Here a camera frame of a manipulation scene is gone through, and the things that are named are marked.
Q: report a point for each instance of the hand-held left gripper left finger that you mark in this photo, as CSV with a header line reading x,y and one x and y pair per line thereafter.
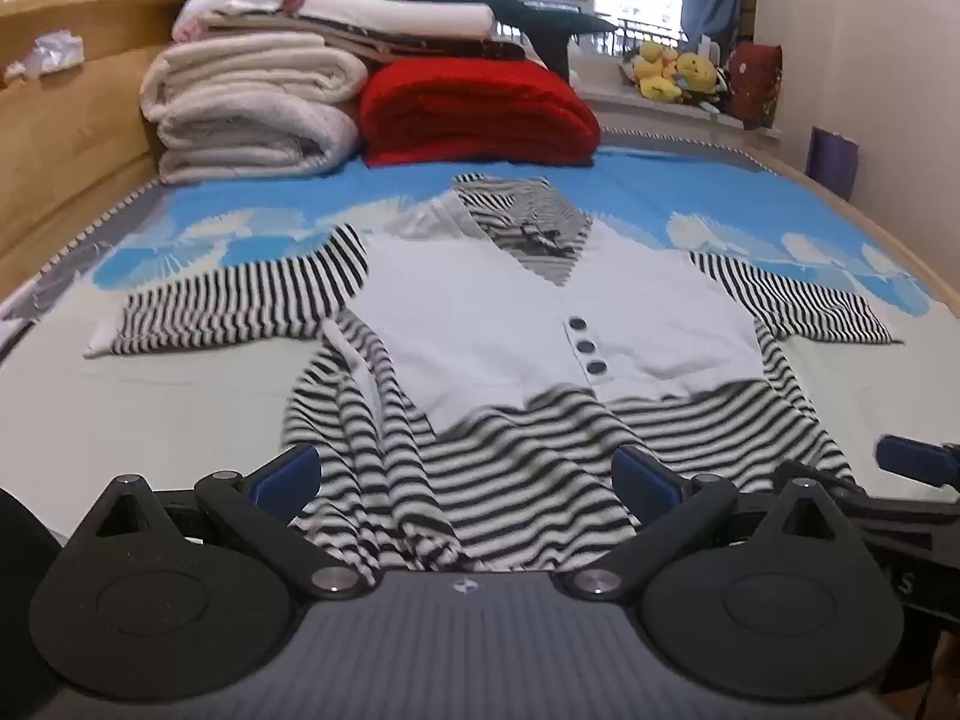
x,y
289,481

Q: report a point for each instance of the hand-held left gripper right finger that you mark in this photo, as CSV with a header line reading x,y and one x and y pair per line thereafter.
x,y
645,481

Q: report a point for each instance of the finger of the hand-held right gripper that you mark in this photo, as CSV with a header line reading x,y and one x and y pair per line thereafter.
x,y
919,461

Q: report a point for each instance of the black white striped shirt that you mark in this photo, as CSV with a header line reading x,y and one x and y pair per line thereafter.
x,y
487,360

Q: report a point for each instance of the blue and cream printed bedsheet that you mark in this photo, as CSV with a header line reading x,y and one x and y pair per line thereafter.
x,y
112,405

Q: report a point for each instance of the purple box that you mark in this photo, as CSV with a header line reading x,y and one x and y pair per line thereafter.
x,y
834,161

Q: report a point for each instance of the folded cream blanket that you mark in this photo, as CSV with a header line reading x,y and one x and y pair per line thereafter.
x,y
247,105

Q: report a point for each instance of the folded red blanket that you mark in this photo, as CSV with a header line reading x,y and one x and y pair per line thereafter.
x,y
472,112

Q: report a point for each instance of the yellow plush toy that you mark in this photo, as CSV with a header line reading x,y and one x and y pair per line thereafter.
x,y
699,73
656,71

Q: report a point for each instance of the red bag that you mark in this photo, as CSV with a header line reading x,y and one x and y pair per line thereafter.
x,y
756,82

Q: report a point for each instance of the dark patterned folded cloth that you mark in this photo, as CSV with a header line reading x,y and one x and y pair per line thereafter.
x,y
450,47

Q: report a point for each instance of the folded white sheet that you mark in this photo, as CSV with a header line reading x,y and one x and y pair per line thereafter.
x,y
405,15

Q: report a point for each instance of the crumpled clear plastic bag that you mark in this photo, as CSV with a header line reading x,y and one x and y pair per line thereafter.
x,y
49,52

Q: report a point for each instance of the wooden bed frame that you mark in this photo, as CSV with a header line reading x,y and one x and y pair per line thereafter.
x,y
67,142

